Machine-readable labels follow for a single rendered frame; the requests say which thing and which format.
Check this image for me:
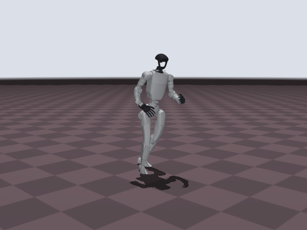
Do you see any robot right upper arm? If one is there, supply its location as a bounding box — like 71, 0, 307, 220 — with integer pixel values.
136, 71, 153, 94

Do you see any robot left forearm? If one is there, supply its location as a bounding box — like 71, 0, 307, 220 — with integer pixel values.
173, 94, 181, 104

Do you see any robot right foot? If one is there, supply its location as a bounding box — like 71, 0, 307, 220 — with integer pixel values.
139, 165, 147, 174

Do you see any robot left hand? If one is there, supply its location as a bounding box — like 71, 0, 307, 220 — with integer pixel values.
179, 94, 185, 104

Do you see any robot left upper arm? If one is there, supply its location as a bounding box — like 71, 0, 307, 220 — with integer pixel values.
167, 74, 176, 98

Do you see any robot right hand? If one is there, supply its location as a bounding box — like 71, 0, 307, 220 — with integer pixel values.
139, 103, 155, 117

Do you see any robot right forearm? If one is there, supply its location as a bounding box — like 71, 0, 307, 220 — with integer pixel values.
134, 87, 143, 106

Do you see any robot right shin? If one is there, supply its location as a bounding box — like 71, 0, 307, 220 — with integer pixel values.
141, 141, 150, 168

